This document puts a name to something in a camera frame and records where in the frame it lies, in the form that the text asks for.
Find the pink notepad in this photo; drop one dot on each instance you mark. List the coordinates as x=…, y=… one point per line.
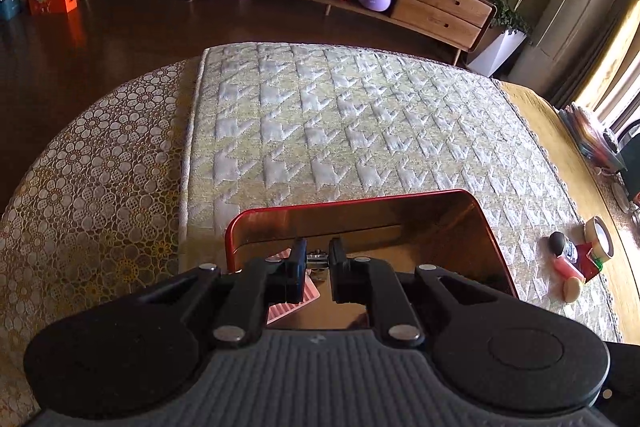
x=295, y=313

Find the blue bucket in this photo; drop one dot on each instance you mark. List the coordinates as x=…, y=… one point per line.
x=10, y=2

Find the quilted table mat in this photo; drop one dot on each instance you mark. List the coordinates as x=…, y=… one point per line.
x=350, y=117

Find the yellow curtain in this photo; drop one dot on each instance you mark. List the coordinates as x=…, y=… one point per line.
x=615, y=57

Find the small bottle with black cap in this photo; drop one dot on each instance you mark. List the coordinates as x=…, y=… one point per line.
x=562, y=244

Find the red packet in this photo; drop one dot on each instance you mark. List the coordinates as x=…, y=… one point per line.
x=591, y=263

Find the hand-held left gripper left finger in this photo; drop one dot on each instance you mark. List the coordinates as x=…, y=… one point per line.
x=302, y=274

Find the stack of books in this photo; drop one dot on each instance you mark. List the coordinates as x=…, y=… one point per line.
x=590, y=137

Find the white round lid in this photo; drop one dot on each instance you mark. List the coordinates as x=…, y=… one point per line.
x=622, y=197

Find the white square planter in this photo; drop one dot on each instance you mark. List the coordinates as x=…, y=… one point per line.
x=500, y=52

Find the circle pattern lace tablecloth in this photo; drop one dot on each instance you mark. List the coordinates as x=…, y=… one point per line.
x=100, y=207

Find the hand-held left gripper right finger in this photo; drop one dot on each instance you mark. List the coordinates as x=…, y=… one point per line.
x=337, y=277

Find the beige egg-shaped sponge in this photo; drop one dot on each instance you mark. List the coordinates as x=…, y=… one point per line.
x=571, y=291

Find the pink tube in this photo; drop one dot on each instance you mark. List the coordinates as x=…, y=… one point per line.
x=567, y=268

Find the yellow tablecloth with lace trim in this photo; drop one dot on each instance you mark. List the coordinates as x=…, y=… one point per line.
x=550, y=167

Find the red tin box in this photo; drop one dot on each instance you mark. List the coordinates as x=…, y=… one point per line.
x=425, y=227

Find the tape roll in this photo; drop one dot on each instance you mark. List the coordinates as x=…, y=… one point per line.
x=600, y=237

